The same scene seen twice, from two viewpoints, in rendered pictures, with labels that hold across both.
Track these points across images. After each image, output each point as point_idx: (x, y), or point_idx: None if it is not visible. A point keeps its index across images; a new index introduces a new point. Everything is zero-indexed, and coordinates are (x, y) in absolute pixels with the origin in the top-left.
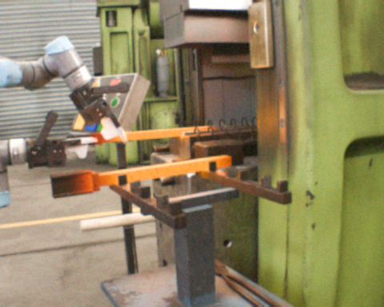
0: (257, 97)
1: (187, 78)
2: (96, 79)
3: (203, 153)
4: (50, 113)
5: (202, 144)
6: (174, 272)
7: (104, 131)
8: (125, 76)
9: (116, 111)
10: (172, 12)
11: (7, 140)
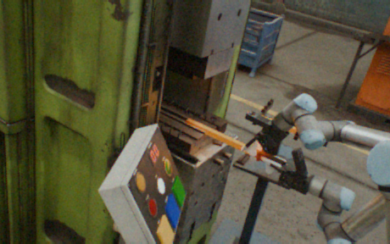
0: (214, 84)
1: (144, 102)
2: (133, 177)
3: (225, 125)
4: (301, 149)
5: (224, 122)
6: (258, 169)
7: (253, 152)
8: (153, 136)
9: (174, 172)
10: (222, 47)
11: (327, 180)
